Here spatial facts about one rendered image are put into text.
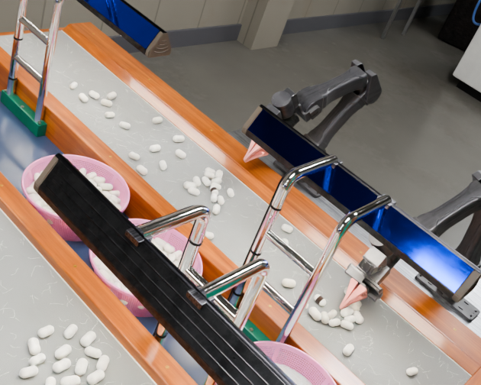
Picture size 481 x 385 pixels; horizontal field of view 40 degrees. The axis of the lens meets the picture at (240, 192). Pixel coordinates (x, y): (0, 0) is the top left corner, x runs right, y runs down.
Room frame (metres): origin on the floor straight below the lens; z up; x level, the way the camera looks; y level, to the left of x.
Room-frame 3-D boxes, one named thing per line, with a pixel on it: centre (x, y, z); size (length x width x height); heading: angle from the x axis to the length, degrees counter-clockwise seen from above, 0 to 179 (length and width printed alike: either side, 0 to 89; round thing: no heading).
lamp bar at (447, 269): (1.25, -0.23, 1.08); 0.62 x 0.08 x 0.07; 59
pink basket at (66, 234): (1.30, 0.38, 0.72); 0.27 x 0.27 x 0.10
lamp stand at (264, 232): (1.19, -0.19, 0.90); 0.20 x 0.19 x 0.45; 59
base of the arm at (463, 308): (1.60, -0.68, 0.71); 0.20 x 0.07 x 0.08; 59
